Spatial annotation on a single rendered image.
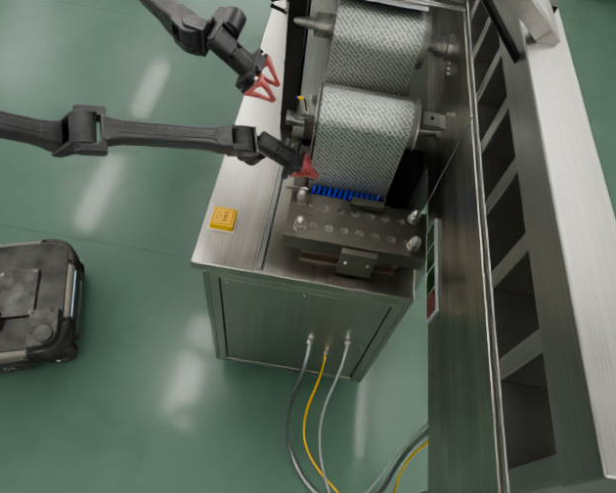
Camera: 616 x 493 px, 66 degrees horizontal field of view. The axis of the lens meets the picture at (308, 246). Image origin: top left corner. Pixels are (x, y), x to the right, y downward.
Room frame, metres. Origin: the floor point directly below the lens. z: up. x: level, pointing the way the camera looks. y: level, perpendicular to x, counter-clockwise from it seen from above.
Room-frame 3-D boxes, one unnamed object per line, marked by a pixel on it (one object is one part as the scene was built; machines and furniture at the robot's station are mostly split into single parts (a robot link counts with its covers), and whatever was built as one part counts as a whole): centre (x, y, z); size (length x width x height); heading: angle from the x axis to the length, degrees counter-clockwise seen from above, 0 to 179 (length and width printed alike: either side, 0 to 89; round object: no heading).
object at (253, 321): (1.93, 0.01, 0.43); 2.52 x 0.64 x 0.86; 1
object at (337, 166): (0.93, -0.08, 1.11); 0.23 x 0.01 x 0.18; 91
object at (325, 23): (1.24, 0.07, 1.34); 0.06 x 0.06 x 0.06; 1
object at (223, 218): (0.83, 0.27, 0.91); 0.07 x 0.07 x 0.02; 1
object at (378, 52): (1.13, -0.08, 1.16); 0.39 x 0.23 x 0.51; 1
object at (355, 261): (0.72, -0.14, 0.97); 0.10 x 0.03 x 0.11; 91
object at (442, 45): (1.25, -0.25, 1.34); 0.07 x 0.07 x 0.07; 1
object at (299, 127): (1.03, 0.08, 1.05); 0.06 x 0.05 x 0.31; 91
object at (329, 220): (0.82, -0.13, 1.00); 0.40 x 0.16 x 0.06; 91
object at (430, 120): (1.00, -0.26, 1.28); 0.06 x 0.05 x 0.02; 91
